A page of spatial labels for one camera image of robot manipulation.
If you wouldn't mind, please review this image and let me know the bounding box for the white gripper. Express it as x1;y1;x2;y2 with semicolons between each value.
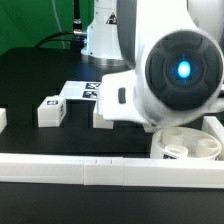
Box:
96;70;158;133

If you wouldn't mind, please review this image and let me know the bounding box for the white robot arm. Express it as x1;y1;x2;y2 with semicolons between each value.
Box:
81;0;224;132

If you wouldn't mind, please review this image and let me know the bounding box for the white sheet with tags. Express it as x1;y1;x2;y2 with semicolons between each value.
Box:
60;81;100;101

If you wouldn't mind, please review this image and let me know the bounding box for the white block at left edge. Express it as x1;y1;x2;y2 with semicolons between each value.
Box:
0;108;7;134

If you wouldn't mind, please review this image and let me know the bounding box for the green backdrop curtain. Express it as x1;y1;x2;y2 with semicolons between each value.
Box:
0;0;96;56

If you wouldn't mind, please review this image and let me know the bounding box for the black cable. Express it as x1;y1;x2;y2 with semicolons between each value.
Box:
34;0;88;49

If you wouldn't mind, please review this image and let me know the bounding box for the white U-shaped fence wall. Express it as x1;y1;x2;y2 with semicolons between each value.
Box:
0;115;224;190

